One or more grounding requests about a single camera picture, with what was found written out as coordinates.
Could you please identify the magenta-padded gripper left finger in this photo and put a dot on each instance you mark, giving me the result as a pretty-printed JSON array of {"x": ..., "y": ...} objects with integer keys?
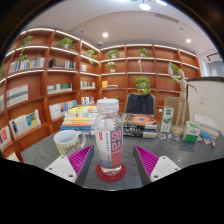
[{"x": 60, "y": 166}]

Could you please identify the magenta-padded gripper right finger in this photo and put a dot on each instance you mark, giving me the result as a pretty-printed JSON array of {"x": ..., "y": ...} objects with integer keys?
[{"x": 165, "y": 166}]

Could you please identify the clear plastic drink bottle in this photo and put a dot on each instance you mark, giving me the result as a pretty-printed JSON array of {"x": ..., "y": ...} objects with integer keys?
[{"x": 108, "y": 140}]

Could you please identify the yellow striped white mug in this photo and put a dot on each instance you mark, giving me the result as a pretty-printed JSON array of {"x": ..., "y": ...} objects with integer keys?
[{"x": 66, "y": 141}]

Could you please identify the round printed sticker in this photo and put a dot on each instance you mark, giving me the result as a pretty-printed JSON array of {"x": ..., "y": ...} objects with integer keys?
[
  {"x": 161, "y": 135},
  {"x": 173, "y": 137}
]

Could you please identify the small green white box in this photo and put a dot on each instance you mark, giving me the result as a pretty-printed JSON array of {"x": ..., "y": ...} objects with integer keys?
[{"x": 191, "y": 132}]

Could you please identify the tall green white carton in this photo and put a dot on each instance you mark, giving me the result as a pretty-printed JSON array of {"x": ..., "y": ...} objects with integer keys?
[{"x": 167, "y": 120}]

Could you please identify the orange blue printed sticker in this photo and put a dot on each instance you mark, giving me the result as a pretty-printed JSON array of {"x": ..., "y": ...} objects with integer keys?
[{"x": 210, "y": 142}]

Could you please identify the tan chair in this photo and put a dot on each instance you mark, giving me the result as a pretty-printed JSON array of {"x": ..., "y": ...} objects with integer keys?
[{"x": 170, "y": 103}]

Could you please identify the chair with dark jacket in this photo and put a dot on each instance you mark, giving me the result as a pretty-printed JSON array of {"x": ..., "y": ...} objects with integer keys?
[{"x": 140, "y": 103}]

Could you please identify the white partition with dark top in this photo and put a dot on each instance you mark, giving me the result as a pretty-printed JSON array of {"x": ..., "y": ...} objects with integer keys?
[{"x": 210, "y": 96}]

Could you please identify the wooden shelf unit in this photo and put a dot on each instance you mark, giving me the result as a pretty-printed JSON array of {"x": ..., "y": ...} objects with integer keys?
[{"x": 33, "y": 80}]

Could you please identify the grey curtain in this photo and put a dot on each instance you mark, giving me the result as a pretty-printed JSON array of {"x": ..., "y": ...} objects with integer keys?
[{"x": 216, "y": 68}]

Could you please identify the recessed ceiling light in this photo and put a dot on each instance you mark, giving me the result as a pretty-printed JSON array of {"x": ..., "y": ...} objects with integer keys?
[
  {"x": 105, "y": 34},
  {"x": 188, "y": 40}
]

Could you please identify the ceiling air vent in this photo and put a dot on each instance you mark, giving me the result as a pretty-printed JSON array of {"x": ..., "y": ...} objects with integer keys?
[{"x": 165, "y": 17}]

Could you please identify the branched ceiling lamp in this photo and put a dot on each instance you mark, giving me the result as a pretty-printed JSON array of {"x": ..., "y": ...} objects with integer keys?
[{"x": 144, "y": 6}]

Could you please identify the white wall switch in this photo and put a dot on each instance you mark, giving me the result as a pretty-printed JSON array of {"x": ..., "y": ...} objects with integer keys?
[{"x": 201, "y": 100}]

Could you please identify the black track light rail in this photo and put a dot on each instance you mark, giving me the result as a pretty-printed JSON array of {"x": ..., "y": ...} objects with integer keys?
[{"x": 213, "y": 56}]

